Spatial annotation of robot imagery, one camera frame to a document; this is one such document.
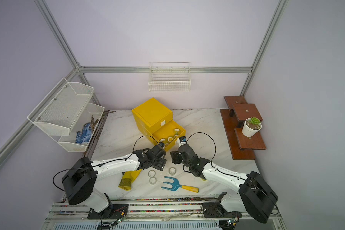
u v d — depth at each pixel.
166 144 0.85
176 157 0.74
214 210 0.73
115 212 0.72
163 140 0.91
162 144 0.80
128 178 0.82
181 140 0.75
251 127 0.80
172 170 0.88
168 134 0.96
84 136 0.88
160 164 0.78
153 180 0.84
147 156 0.64
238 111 0.88
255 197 0.42
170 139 0.92
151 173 0.86
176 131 0.96
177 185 0.82
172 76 0.97
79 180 0.44
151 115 0.88
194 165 0.64
